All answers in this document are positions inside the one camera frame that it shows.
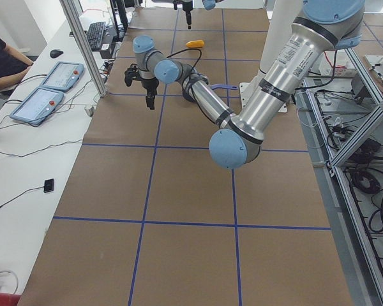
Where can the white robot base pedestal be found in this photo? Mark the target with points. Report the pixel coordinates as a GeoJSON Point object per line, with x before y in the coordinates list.
{"type": "Point", "coordinates": [281, 14]}

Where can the black computer mouse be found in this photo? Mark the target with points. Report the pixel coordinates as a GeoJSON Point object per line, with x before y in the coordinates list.
{"type": "Point", "coordinates": [55, 53]}

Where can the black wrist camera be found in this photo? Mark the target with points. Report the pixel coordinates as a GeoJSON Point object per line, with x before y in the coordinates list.
{"type": "Point", "coordinates": [131, 74]}

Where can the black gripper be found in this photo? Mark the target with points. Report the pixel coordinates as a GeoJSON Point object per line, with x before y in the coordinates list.
{"type": "Point", "coordinates": [149, 85]}
{"type": "Point", "coordinates": [187, 13]}

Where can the brown paper table cover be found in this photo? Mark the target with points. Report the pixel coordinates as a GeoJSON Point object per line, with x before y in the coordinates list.
{"type": "Point", "coordinates": [148, 218]}

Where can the blue teach pendant near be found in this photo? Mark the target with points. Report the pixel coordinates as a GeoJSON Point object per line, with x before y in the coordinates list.
{"type": "Point", "coordinates": [37, 106]}

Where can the blue teach pendant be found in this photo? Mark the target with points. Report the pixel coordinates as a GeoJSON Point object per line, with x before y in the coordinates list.
{"type": "Point", "coordinates": [63, 76]}
{"type": "Point", "coordinates": [37, 106]}

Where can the yellow corn cob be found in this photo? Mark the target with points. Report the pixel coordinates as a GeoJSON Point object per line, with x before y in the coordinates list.
{"type": "Point", "coordinates": [195, 44]}

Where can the small metal cylinder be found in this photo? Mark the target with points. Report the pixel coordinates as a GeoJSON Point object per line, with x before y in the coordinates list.
{"type": "Point", "coordinates": [89, 110]}

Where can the seated person black shirt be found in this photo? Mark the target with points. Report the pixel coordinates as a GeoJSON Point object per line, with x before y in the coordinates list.
{"type": "Point", "coordinates": [13, 66]}

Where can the aluminium frame post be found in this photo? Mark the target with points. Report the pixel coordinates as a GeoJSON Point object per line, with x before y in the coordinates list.
{"type": "Point", "coordinates": [72, 16]}

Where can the blue teach pendant far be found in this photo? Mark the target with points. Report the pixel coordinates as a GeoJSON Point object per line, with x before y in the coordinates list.
{"type": "Point", "coordinates": [63, 76]}

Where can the small black pad with cable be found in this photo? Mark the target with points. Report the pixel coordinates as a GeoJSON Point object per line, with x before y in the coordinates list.
{"type": "Point", "coordinates": [47, 187]}

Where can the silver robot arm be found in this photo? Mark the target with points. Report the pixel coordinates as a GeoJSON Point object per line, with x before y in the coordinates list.
{"type": "Point", "coordinates": [318, 27]}
{"type": "Point", "coordinates": [207, 4]}

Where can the aluminium frame rack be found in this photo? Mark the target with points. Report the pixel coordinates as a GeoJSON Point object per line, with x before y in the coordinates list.
{"type": "Point", "coordinates": [342, 120]}

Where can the black keyboard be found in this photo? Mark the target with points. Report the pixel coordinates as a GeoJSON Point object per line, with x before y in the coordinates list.
{"type": "Point", "coordinates": [95, 34]}

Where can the dark blue saucepan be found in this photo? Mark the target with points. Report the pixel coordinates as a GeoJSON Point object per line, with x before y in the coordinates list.
{"type": "Point", "coordinates": [187, 97]}

